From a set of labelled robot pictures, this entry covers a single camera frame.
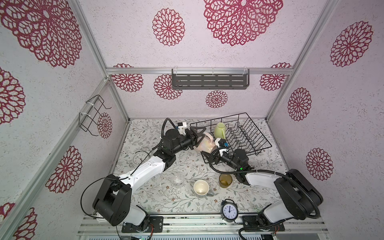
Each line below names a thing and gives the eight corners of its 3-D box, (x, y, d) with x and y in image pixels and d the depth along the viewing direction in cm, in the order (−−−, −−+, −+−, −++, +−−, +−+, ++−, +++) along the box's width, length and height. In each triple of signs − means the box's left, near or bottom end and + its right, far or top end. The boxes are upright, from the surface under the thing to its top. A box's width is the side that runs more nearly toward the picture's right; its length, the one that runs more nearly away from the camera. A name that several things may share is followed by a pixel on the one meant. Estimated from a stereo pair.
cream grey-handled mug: (197, 203, 82) (197, 197, 74) (193, 188, 88) (193, 181, 80) (211, 199, 84) (213, 193, 76) (206, 184, 89) (208, 177, 81)
